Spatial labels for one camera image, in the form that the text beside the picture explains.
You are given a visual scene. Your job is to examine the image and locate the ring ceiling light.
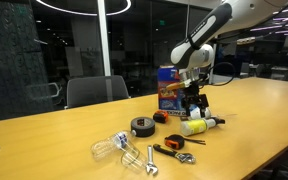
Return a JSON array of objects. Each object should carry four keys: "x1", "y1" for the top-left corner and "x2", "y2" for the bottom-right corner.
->
[{"x1": 35, "y1": 0, "x2": 132, "y2": 17}]

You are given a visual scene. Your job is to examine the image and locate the clear plastic water bottle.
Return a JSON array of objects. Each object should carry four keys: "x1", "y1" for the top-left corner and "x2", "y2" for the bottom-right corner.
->
[{"x1": 90, "y1": 130, "x2": 137, "y2": 161}]

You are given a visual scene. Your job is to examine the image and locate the white window frame post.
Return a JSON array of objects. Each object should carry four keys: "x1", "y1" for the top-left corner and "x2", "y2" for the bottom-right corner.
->
[{"x1": 96, "y1": 0, "x2": 112, "y2": 77}]

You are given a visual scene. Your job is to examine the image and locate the black tape measure orange button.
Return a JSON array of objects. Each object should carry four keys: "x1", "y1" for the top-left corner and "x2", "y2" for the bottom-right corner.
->
[{"x1": 164, "y1": 133, "x2": 186, "y2": 150}]

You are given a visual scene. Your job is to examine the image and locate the black duct tape roll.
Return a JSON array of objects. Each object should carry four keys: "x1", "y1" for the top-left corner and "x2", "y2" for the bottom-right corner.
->
[{"x1": 130, "y1": 116, "x2": 156, "y2": 138}]

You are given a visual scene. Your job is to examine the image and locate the grey office chair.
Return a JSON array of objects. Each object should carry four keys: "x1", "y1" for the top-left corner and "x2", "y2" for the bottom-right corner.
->
[{"x1": 64, "y1": 75, "x2": 131, "y2": 110}]

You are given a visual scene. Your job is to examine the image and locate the clear plastic cup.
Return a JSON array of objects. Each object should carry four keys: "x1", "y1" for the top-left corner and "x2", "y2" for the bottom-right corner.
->
[{"x1": 120, "y1": 141, "x2": 148, "y2": 173}]

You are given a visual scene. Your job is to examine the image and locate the small orange tape measure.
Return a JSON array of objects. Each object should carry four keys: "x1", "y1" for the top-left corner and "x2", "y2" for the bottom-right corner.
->
[{"x1": 152, "y1": 110, "x2": 170, "y2": 124}]

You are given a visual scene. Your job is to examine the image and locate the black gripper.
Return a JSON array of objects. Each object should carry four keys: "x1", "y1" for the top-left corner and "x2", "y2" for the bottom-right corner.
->
[{"x1": 182, "y1": 81, "x2": 209, "y2": 118}]

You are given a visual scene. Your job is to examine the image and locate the blue printed cardboard box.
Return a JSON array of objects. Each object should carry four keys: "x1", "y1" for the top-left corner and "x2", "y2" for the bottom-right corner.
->
[{"x1": 156, "y1": 65, "x2": 189, "y2": 118}]

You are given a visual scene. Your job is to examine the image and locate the silver adjustable wrench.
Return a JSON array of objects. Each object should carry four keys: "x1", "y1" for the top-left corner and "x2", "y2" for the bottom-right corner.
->
[{"x1": 145, "y1": 144, "x2": 159, "y2": 177}]

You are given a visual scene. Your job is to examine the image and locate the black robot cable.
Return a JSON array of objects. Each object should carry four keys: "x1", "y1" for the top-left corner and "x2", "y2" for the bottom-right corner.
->
[{"x1": 199, "y1": 61, "x2": 237, "y2": 88}]

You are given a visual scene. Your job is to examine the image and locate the yellow black adjustable wrench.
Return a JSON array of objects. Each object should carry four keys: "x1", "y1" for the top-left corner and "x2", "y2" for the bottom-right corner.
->
[{"x1": 152, "y1": 143, "x2": 197, "y2": 165}]

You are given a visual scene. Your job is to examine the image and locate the spray bottle with yellow label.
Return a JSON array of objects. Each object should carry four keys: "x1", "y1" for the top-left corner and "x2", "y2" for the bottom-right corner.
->
[{"x1": 179, "y1": 116, "x2": 226, "y2": 137}]

